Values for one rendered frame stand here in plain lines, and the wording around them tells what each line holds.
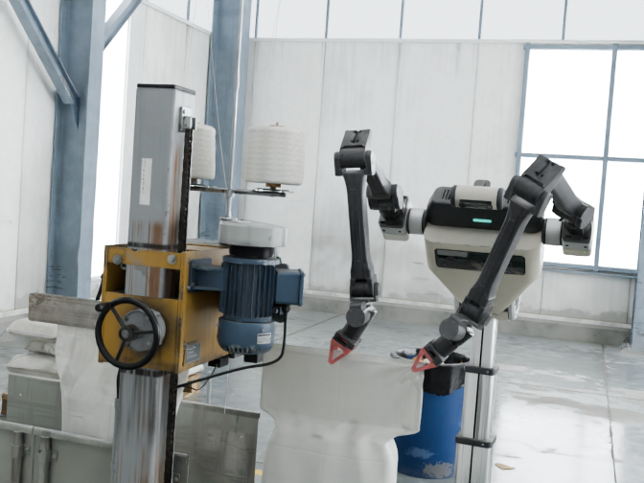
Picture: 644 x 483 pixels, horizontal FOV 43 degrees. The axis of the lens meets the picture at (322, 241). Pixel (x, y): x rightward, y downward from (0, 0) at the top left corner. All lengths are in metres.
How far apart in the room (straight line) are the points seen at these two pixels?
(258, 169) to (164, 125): 0.28
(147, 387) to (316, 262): 8.78
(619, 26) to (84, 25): 6.07
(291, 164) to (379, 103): 8.53
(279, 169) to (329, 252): 8.63
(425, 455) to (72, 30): 5.58
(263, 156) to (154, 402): 0.71
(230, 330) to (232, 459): 0.96
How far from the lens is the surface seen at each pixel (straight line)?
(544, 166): 2.22
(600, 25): 10.58
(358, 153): 2.29
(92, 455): 2.63
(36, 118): 8.21
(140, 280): 2.17
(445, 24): 10.76
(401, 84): 10.71
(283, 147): 2.23
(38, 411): 3.38
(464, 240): 2.72
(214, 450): 3.03
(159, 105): 2.16
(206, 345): 2.29
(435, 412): 4.61
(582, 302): 10.37
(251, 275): 2.11
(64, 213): 8.41
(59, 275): 8.47
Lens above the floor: 1.50
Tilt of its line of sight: 3 degrees down
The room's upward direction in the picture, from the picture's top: 4 degrees clockwise
